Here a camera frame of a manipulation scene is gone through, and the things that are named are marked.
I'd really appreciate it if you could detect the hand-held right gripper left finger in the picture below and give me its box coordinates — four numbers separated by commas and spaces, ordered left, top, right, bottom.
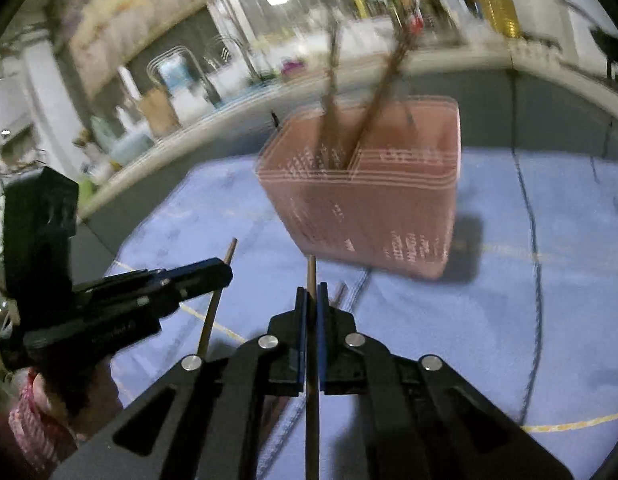
49, 286, 310, 480

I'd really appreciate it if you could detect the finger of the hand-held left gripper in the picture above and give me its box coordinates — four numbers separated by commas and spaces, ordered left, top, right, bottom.
93, 278, 234, 322
73, 257, 234, 302

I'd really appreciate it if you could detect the pink perforated plastic basket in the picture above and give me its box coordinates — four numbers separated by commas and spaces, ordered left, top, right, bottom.
256, 96, 462, 281

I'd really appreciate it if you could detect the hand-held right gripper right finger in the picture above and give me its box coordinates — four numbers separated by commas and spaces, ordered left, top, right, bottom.
316, 282, 574, 480

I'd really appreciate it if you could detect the wooden cutting board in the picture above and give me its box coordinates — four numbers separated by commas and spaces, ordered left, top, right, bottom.
138, 87, 181, 137

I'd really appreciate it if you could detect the yellow cooking oil bottle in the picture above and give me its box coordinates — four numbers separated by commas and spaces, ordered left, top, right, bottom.
481, 0, 522, 39

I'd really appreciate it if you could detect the grey kitchen counter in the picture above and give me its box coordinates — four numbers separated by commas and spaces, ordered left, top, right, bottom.
76, 45, 618, 221

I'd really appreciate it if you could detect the brown wooden chopstick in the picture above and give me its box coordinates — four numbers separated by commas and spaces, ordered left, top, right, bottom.
346, 25, 416, 167
196, 238, 238, 358
261, 282, 349, 441
305, 255, 321, 480

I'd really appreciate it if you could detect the person's left hand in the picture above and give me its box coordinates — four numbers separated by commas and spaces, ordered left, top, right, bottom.
32, 355, 125, 436

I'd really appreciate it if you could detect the blue striped tablecloth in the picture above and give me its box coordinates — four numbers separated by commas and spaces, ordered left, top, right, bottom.
102, 147, 618, 480

